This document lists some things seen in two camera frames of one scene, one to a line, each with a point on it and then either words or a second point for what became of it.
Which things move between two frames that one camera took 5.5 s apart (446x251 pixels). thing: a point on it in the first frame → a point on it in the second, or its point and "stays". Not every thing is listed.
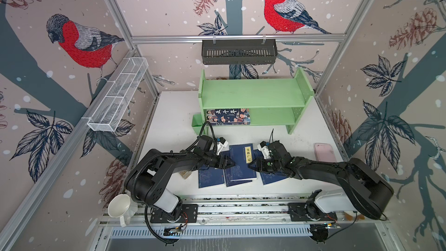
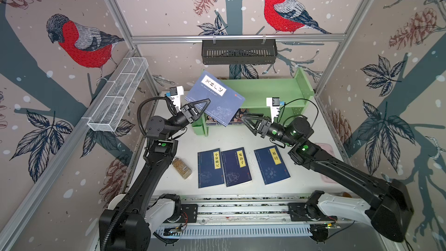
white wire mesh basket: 110,111 stays
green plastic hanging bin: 197,123 stays
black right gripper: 259,165 → 263,126
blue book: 208,176 stays
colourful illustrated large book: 226,117 stays
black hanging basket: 239,52 stays
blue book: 243,154 → 223,102
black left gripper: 223,165 → 190,114
